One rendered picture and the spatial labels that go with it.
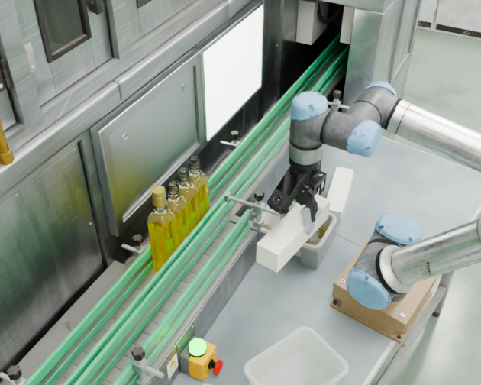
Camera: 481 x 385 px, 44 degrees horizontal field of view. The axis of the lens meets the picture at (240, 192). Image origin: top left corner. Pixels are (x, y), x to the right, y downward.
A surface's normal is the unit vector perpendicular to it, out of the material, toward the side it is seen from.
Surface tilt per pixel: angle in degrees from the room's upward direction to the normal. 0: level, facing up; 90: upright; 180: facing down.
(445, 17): 90
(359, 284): 98
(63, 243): 89
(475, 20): 90
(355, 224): 0
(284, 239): 0
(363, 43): 90
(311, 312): 0
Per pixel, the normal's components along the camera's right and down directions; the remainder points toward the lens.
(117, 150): 0.89, 0.29
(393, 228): 0.11, -0.79
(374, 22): -0.46, 0.57
